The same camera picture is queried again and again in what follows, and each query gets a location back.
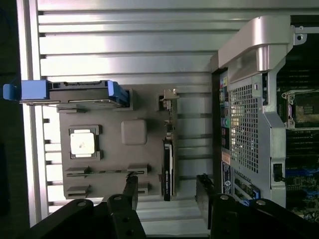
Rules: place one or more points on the blue expansion slot latch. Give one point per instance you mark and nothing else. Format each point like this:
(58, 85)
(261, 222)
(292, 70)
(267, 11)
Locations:
(256, 192)
(245, 203)

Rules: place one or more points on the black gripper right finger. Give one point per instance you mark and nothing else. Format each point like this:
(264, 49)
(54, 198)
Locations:
(224, 219)

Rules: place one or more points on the hard disk in blue carrier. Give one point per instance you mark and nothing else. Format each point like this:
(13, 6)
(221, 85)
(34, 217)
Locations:
(32, 90)

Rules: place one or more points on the silver CPU chip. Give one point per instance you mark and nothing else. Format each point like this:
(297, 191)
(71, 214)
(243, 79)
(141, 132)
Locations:
(82, 143)

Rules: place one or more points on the grey metal PC case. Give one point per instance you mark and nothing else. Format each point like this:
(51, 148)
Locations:
(249, 49)

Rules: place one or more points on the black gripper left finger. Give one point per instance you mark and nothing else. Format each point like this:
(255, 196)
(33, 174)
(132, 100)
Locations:
(124, 219)

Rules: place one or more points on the green motherboard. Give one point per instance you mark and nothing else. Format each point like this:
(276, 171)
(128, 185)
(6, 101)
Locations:
(299, 174)

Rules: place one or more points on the grey plastic parts rack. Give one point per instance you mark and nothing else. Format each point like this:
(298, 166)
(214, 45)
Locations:
(112, 154)

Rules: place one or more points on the metal CPU socket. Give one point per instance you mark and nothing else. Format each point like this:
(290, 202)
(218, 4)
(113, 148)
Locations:
(304, 109)

